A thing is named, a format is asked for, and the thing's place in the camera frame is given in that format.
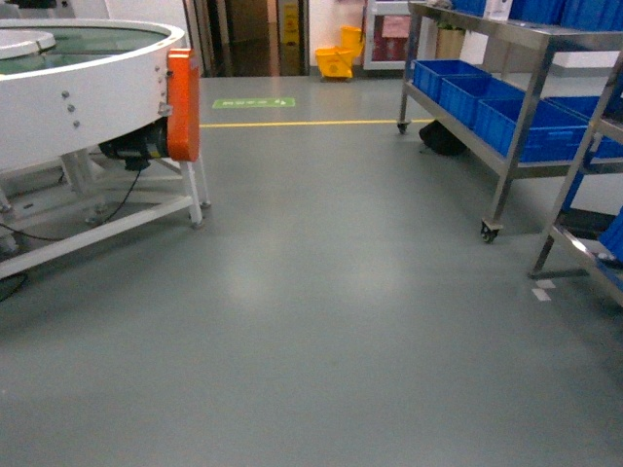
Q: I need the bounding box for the white round conveyor machine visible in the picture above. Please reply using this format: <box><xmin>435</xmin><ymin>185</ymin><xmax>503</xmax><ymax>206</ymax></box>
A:
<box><xmin>1</xmin><ymin>18</ymin><xmax>210</xmax><ymax>278</ymax></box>

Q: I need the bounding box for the blue bin near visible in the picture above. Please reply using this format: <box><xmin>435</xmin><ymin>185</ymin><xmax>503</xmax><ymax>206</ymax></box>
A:
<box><xmin>473</xmin><ymin>99</ymin><xmax>588</xmax><ymax>162</ymax></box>

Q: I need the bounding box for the black bag on floor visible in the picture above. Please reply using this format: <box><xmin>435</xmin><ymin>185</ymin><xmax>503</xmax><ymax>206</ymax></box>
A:
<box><xmin>419</xmin><ymin>120</ymin><xmax>467</xmax><ymax>156</ymax></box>

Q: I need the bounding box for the orange motor guard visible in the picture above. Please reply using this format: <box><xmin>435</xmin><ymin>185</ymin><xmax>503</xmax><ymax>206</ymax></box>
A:
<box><xmin>166</xmin><ymin>49</ymin><xmax>200</xmax><ymax>162</ymax></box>

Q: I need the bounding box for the blue bin middle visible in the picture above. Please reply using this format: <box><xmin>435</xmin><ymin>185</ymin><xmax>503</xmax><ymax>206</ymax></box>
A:
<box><xmin>438</xmin><ymin>76</ymin><xmax>525</xmax><ymax>129</ymax></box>

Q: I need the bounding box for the steel shelf cart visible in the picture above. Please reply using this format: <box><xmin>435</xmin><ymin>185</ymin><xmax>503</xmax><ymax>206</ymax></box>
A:
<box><xmin>400</xmin><ymin>1</ymin><xmax>622</xmax><ymax>243</ymax></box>

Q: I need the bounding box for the blue bin far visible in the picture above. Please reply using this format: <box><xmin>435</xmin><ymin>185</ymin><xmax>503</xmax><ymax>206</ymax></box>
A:
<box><xmin>412</xmin><ymin>59</ymin><xmax>489</xmax><ymax>101</ymax></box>

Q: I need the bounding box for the green floor sign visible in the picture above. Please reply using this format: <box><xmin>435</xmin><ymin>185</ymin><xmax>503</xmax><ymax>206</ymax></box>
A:
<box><xmin>212</xmin><ymin>97</ymin><xmax>296</xmax><ymax>109</ymax></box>

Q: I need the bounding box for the black electric motor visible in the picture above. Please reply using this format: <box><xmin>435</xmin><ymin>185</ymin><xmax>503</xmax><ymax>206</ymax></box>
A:
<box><xmin>98</xmin><ymin>126</ymin><xmax>169</xmax><ymax>172</ymax></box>

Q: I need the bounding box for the blue bin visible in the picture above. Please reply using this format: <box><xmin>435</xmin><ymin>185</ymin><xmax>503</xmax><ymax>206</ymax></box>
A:
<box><xmin>412</xmin><ymin>59</ymin><xmax>489</xmax><ymax>101</ymax></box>
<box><xmin>473</xmin><ymin>99</ymin><xmax>588</xmax><ymax>162</ymax></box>
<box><xmin>438</xmin><ymin>76</ymin><xmax>525</xmax><ymax>129</ymax></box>

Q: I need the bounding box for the yellow mop bucket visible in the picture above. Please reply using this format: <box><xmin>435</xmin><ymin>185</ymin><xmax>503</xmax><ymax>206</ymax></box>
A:
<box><xmin>315</xmin><ymin>25</ymin><xmax>365</xmax><ymax>81</ymax></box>

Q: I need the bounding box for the yellow caution sign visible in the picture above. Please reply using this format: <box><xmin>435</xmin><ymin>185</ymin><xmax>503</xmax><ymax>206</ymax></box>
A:
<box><xmin>280</xmin><ymin>1</ymin><xmax>300</xmax><ymax>47</ymax></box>

